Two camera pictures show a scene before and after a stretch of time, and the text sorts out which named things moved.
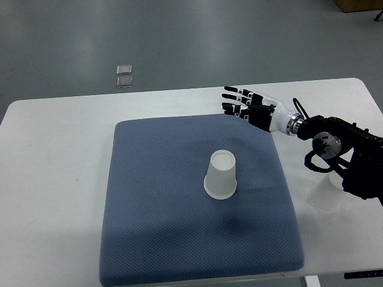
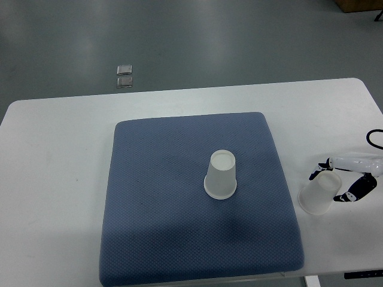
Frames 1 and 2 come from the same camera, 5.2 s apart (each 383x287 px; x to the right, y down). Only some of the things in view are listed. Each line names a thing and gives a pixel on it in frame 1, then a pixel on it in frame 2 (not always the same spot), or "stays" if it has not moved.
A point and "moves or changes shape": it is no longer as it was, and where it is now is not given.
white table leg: (312, 281) stays
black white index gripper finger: (240, 91) -> (322, 167)
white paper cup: (325, 196) moves or changes shape
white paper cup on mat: (221, 181) stays
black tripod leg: (378, 16) stays
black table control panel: (363, 274) stays
